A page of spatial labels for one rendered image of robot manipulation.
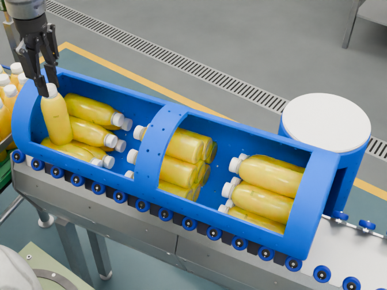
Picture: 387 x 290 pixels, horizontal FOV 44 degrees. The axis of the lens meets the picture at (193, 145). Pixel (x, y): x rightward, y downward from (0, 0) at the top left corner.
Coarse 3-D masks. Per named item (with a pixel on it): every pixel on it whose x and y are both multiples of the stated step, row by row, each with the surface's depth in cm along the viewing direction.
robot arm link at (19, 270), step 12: (0, 252) 85; (12, 252) 88; (0, 264) 83; (12, 264) 85; (24, 264) 89; (0, 276) 82; (12, 276) 84; (24, 276) 87; (0, 288) 82; (12, 288) 84; (24, 288) 86; (36, 288) 90
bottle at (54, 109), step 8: (56, 96) 130; (40, 104) 131; (48, 104) 129; (56, 104) 129; (64, 104) 132; (48, 112) 130; (56, 112) 130; (64, 112) 133; (48, 120) 132; (56, 120) 132; (64, 120) 134; (48, 128) 135; (56, 128) 134; (64, 128) 136; (56, 136) 137; (64, 136) 137; (72, 136) 140; (56, 144) 139; (64, 144) 139
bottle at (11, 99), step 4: (8, 96) 155; (12, 96) 156; (16, 96) 157; (4, 100) 157; (8, 100) 156; (12, 100) 156; (4, 104) 158; (8, 104) 156; (12, 104) 156; (12, 108) 157
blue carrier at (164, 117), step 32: (32, 96) 133; (64, 96) 153; (96, 96) 153; (128, 96) 145; (32, 128) 143; (160, 128) 122; (192, 128) 143; (224, 128) 137; (256, 128) 126; (64, 160) 133; (160, 160) 120; (224, 160) 143; (288, 160) 135; (320, 160) 114; (128, 192) 131; (160, 192) 123; (320, 192) 108; (224, 224) 120; (288, 224) 111
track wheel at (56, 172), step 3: (51, 168) 147; (54, 168) 147; (57, 168) 146; (60, 168) 146; (51, 171) 147; (54, 171) 146; (57, 171) 146; (60, 171) 146; (63, 171) 146; (51, 174) 147; (54, 174) 147; (57, 174) 146; (60, 174) 146; (63, 174) 147; (54, 177) 147; (57, 177) 146; (60, 177) 146
